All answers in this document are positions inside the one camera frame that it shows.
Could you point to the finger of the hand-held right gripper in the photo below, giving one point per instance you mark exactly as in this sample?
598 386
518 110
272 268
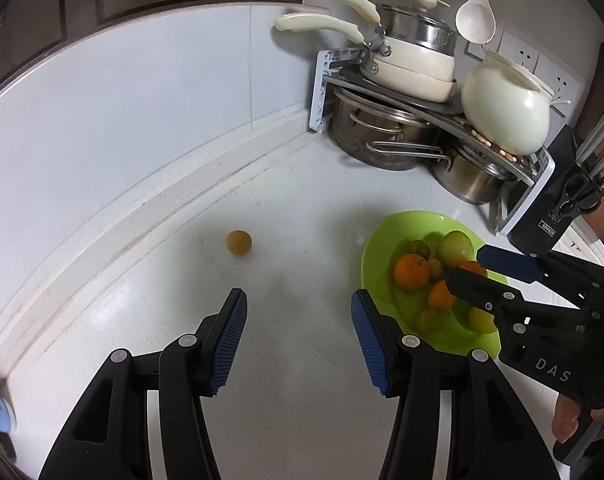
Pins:
507 262
474 290

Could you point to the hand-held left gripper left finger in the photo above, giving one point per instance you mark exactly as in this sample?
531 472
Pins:
229 340

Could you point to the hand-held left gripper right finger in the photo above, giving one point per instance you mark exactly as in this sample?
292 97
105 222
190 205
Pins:
369 340

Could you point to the large orange mandarin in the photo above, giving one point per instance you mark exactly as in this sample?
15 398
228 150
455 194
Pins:
474 266

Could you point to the yellow spotted guava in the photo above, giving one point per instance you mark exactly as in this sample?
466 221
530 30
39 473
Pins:
482 321

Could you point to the small smooth orange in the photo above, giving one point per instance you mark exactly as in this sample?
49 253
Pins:
441 296

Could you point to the small tan round fruit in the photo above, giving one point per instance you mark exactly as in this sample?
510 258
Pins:
436 267

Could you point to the light green apple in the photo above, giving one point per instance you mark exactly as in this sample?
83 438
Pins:
454 247

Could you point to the orange with stem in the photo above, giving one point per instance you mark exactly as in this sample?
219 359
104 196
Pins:
409 272

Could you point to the dark green round fruit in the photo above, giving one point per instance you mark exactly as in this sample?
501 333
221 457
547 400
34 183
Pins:
418 248

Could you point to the green oval plate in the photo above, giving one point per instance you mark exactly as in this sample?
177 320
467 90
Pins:
382 260

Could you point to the brown round longan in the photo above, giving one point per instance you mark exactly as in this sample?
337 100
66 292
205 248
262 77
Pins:
239 243

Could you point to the person's right hand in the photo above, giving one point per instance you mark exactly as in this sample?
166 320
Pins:
564 420

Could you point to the black knife block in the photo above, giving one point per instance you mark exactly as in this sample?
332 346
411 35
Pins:
532 220

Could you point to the small steel pot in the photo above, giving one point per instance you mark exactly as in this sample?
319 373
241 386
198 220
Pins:
469 180

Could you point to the black scissors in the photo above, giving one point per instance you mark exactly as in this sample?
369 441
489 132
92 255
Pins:
579 195

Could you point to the wooden bead trivet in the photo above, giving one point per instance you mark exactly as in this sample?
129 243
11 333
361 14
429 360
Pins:
507 152

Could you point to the steel knife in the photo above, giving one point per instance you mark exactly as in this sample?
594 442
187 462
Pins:
598 142

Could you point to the white ceramic pot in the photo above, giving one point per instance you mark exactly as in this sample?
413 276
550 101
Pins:
502 105

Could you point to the wide steel pot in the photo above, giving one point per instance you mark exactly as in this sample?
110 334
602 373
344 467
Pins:
377 140

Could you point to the cream frying pan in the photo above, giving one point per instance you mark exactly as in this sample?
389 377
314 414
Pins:
407 87

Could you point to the cream saucepan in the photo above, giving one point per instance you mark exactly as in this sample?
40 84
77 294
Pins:
417 60

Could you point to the white plastic spoon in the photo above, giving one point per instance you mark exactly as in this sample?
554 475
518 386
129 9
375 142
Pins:
476 22

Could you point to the white metal pot rack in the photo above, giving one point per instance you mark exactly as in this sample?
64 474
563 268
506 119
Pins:
319 90

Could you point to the steel pot with lid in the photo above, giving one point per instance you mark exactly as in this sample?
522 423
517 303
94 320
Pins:
417 25

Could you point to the white wall outlet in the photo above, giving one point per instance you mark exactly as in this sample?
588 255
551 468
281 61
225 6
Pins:
522 52
562 80

